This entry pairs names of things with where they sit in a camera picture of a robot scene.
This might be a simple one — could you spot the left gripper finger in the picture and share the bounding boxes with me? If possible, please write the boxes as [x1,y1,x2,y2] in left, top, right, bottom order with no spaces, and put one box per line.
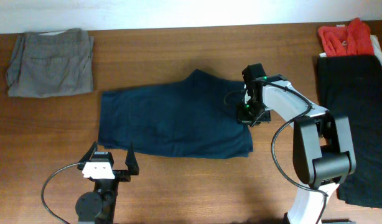
[125,144,139,175]
[77,141,98,170]

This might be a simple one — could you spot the navy blue shorts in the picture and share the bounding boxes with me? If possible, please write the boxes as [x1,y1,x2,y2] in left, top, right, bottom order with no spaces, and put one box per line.
[98,70,253,159]

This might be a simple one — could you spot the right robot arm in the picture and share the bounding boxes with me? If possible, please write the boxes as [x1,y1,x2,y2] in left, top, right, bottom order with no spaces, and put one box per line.
[238,74,356,224]

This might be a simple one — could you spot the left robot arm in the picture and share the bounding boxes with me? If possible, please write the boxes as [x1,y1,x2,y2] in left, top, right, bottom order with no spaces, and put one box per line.
[75,142,139,224]

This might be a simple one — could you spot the folded grey shorts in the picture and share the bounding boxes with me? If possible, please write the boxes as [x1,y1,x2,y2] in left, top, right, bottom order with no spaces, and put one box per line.
[6,29,94,98]

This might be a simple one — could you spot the black garment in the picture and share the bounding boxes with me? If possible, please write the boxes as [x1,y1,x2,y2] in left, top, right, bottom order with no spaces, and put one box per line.
[317,55,382,208]

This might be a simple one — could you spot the red garment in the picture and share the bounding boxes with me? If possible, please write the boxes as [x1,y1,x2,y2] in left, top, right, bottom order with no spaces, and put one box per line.
[318,18,374,57]

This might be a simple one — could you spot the white garment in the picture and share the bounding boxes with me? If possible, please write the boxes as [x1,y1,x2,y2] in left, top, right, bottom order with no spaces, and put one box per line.
[319,34,382,68]

